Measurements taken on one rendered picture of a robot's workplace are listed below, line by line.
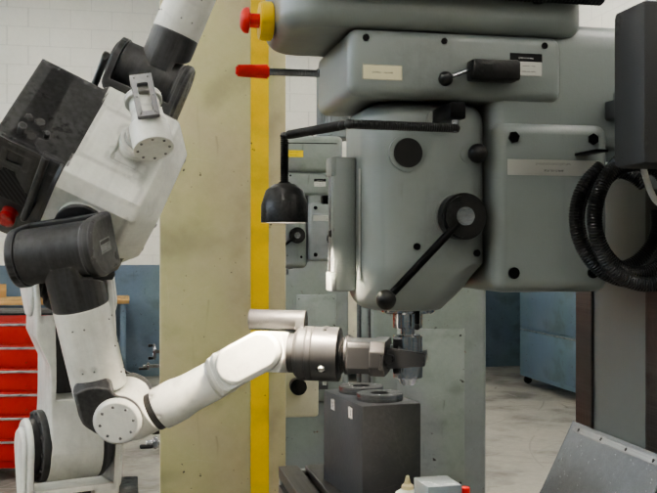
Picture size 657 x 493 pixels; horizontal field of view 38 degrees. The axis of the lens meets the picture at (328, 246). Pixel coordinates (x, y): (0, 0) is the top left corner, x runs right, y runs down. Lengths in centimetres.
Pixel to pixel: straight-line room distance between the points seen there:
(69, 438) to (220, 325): 134
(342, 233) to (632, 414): 57
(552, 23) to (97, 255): 78
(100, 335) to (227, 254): 167
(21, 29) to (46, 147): 914
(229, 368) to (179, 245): 168
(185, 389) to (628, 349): 73
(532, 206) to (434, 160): 16
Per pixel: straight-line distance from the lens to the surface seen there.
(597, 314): 175
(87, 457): 198
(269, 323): 157
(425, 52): 145
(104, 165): 164
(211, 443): 327
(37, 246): 155
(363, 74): 141
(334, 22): 142
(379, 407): 180
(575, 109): 154
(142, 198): 163
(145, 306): 1048
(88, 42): 1070
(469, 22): 147
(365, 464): 181
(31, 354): 600
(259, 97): 326
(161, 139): 157
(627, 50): 134
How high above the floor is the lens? 141
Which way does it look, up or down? level
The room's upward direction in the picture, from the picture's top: straight up
